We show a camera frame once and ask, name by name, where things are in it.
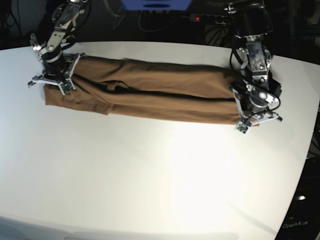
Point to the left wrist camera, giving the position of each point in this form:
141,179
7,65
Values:
243,127

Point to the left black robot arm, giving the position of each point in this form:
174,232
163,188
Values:
251,23

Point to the black power strip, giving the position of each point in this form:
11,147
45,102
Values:
210,19

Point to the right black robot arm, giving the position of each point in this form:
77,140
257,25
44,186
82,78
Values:
54,35

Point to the brown T-shirt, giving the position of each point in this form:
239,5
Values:
156,90

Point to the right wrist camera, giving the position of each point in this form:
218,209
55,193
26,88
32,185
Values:
66,86

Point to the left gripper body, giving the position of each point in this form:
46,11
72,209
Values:
257,105

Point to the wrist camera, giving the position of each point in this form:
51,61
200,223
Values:
66,86
243,127

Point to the blue box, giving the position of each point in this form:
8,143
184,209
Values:
155,5

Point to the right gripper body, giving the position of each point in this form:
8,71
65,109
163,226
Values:
57,69

